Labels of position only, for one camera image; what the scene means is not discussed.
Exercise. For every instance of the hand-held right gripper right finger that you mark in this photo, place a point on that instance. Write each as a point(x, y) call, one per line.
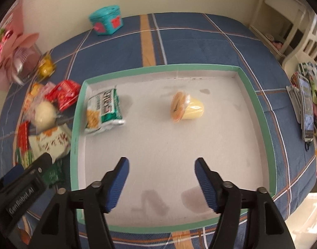
point(206, 184)

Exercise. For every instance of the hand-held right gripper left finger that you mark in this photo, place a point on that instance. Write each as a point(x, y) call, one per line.
point(119, 184)

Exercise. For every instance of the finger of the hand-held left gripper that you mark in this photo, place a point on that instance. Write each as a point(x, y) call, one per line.
point(43, 160)
point(13, 173)

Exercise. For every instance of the white box with green rim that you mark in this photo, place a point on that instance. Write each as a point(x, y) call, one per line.
point(161, 140)

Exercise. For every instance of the green white snack packet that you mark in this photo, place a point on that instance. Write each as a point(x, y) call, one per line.
point(24, 158)

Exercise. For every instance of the cream packet with orange print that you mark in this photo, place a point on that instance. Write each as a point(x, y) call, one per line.
point(49, 140)

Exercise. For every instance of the small red snack packet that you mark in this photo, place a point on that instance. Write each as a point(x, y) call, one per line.
point(23, 133)

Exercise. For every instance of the clear packet with white bun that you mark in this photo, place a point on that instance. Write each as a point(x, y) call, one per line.
point(44, 115)

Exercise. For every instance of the orange snack packet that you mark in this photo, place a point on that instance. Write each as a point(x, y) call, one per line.
point(33, 90)

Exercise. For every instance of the clear packet with yellow pastry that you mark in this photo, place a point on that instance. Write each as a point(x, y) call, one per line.
point(192, 109)

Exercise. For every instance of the green white cracker packet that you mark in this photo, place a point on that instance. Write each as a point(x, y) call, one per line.
point(104, 109)

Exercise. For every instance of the clear yellow snack packet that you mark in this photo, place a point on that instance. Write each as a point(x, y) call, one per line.
point(45, 67)

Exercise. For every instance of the square glass vase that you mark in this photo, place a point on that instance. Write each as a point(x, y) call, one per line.
point(26, 62)

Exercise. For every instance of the clear plastic bin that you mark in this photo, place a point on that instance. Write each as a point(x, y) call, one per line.
point(309, 220)

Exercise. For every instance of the pink flower bouquet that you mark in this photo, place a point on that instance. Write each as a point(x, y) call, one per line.
point(8, 46)

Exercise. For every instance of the white phone stand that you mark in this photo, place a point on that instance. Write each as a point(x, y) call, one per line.
point(293, 96)

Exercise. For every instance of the smartphone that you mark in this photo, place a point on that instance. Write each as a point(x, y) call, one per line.
point(306, 103)

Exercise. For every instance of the teal toy house box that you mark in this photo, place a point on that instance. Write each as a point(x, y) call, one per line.
point(106, 18)

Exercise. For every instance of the white wooden furniture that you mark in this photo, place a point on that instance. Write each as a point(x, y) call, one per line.
point(290, 18)

